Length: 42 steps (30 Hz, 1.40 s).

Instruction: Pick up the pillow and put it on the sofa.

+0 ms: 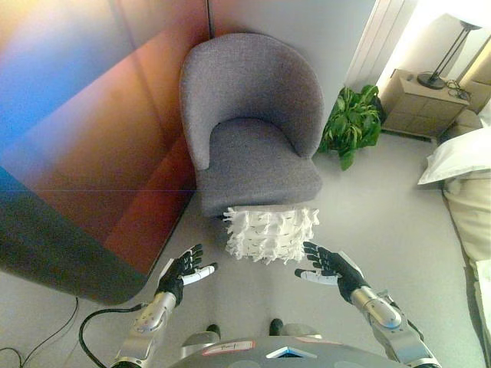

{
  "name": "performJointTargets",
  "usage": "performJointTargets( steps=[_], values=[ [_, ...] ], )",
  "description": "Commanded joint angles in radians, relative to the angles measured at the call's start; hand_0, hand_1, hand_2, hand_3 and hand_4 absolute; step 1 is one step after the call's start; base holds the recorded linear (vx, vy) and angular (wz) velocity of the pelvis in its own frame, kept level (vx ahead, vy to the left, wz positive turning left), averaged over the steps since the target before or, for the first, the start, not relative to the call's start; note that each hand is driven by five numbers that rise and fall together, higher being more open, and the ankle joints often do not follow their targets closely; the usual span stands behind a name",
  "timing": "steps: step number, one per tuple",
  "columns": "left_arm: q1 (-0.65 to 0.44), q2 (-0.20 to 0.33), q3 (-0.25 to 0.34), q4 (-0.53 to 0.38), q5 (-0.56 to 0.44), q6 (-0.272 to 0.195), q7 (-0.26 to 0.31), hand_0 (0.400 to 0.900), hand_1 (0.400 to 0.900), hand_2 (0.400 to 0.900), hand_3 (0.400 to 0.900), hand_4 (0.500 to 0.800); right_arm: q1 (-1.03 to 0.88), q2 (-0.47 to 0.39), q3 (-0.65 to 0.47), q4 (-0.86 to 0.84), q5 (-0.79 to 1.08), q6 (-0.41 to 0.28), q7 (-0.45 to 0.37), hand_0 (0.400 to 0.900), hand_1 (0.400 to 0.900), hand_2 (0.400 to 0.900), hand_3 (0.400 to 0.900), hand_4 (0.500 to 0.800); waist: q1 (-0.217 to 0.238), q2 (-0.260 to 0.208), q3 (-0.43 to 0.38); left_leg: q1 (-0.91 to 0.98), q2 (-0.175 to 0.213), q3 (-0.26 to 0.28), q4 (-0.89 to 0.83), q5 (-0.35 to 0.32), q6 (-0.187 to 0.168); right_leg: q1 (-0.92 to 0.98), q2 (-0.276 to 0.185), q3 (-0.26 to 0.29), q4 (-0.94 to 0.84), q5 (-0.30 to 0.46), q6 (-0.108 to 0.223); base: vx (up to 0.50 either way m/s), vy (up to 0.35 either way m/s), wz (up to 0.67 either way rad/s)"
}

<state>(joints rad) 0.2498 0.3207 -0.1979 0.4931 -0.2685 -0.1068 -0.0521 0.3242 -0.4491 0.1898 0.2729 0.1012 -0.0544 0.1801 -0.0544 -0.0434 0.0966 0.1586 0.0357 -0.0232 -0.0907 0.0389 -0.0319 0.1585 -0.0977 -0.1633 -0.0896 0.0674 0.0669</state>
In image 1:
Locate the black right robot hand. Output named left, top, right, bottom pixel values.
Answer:
left=294, top=241, right=371, bottom=304

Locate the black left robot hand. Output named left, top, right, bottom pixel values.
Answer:
left=157, top=243, right=219, bottom=304

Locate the white fringed pillow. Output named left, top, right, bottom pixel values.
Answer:
left=221, top=205, right=321, bottom=266

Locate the white bed pillow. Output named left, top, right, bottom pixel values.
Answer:
left=417, top=126, right=491, bottom=186

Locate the grey robot torso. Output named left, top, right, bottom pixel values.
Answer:
left=166, top=337, right=396, bottom=368

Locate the green potted plant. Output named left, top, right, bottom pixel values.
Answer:
left=317, top=84, right=384, bottom=172

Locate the brown wooden wardrobe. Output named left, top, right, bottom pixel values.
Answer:
left=0, top=0, right=216, bottom=306

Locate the beige bed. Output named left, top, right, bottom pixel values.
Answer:
left=440, top=110, right=491, bottom=368

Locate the grey fabric armchair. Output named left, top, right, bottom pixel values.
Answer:
left=179, top=32, right=325, bottom=220

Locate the beige wooden nightstand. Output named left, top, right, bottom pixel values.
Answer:
left=381, top=68, right=471, bottom=140

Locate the black table lamp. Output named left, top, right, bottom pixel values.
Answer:
left=416, top=13, right=484, bottom=90

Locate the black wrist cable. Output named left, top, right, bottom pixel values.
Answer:
left=78, top=303, right=143, bottom=368

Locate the thin black floor cable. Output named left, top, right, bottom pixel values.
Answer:
left=0, top=297, right=80, bottom=368

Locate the black tangled cord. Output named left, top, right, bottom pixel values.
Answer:
left=444, top=78, right=471, bottom=100

